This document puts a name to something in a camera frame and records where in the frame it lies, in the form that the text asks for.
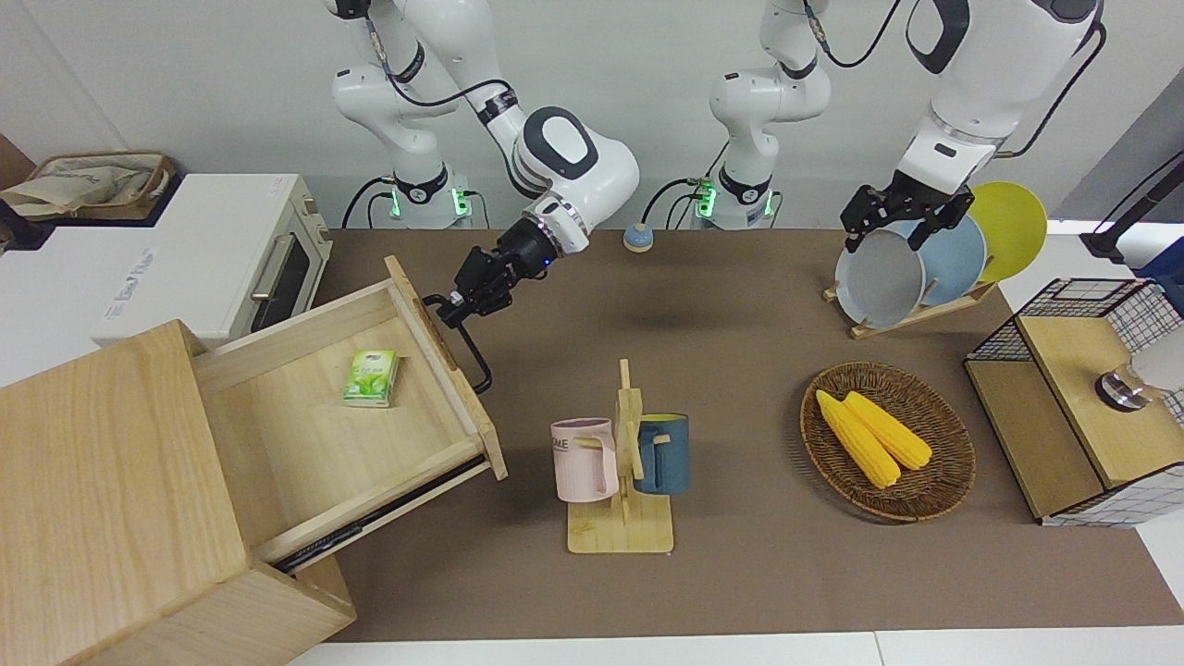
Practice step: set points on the pink mug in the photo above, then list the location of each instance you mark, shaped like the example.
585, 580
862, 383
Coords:
578, 462

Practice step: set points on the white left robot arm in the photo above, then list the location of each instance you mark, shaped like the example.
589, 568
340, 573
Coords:
980, 74

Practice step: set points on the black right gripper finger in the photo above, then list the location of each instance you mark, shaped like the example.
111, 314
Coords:
465, 299
467, 316

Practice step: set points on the grey plate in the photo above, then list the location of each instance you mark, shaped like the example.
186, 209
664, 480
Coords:
879, 282

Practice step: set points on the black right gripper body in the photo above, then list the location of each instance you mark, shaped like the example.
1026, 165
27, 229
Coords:
527, 254

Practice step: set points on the white toaster oven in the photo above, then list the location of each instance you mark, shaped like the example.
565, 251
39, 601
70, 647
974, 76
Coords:
203, 250

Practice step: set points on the yellow plate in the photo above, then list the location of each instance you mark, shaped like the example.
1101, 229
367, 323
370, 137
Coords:
1017, 231

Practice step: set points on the beige cloth bag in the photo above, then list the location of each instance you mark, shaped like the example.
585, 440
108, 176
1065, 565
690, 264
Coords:
74, 190

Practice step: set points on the dark blue mug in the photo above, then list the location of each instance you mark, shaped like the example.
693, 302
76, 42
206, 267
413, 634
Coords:
666, 458

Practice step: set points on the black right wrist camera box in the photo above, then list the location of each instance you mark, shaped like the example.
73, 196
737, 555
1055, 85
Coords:
472, 268

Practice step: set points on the green tissue pack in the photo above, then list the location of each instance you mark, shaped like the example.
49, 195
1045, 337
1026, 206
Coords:
372, 379

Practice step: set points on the small blue wooden knob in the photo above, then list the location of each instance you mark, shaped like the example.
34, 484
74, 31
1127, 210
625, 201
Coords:
638, 239

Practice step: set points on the black camera stand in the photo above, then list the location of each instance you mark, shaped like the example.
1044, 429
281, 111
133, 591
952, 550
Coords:
1138, 208

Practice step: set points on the white and silver object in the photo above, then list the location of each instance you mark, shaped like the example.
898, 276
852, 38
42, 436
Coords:
1156, 365

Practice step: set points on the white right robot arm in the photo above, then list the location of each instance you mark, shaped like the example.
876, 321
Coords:
592, 176

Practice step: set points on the yellow corn cob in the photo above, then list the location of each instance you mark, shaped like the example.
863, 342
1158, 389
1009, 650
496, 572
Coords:
893, 435
860, 444

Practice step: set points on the light blue plate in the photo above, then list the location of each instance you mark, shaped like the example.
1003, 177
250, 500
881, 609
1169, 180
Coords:
957, 264

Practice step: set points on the wooden mug tree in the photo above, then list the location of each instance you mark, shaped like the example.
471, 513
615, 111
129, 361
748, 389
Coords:
620, 532

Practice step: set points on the wooden plate rack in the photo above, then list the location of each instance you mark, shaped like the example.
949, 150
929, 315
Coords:
888, 326

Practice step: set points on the light wooden drawer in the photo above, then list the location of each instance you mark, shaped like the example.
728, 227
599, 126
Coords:
305, 425

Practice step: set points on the brown storage basket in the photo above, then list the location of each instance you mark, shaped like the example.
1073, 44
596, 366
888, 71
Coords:
162, 190

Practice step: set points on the light wooden cabinet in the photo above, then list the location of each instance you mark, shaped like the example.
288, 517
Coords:
92, 481

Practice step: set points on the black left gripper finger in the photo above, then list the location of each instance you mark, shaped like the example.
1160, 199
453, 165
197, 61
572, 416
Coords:
948, 217
862, 215

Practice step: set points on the round brown wicker basket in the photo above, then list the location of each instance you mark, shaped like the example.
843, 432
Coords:
934, 490

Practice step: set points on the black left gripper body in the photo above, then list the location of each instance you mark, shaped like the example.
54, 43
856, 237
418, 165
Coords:
905, 202

